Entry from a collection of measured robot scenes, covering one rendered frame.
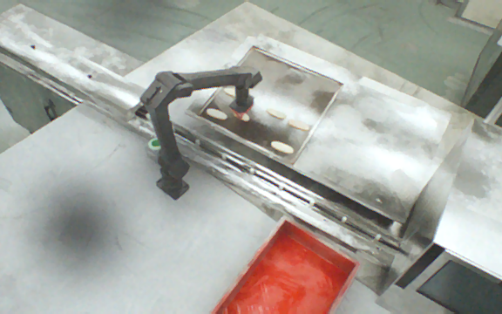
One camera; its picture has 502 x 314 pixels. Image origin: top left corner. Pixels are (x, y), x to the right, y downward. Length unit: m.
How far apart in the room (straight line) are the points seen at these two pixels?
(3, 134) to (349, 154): 2.49
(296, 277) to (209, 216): 0.41
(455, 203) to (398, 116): 0.75
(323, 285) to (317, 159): 0.52
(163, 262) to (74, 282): 0.31
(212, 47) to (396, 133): 1.12
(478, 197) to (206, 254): 0.91
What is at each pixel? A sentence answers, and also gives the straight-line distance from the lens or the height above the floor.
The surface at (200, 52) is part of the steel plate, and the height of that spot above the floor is 0.82.
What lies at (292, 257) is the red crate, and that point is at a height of 0.82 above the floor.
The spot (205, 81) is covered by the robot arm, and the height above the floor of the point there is 1.28.
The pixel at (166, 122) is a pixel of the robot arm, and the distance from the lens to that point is 1.31.
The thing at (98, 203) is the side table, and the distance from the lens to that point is 1.65.
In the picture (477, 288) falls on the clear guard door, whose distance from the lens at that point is 1.21.
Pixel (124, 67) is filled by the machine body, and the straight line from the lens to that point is 2.20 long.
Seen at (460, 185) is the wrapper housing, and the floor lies 1.30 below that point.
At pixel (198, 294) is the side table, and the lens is 1.43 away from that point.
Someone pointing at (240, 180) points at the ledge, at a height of 0.86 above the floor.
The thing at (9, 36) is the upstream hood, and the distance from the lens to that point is 2.44.
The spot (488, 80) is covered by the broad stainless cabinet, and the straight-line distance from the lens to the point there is 2.98.
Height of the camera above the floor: 2.17
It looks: 52 degrees down
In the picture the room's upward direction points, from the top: 5 degrees clockwise
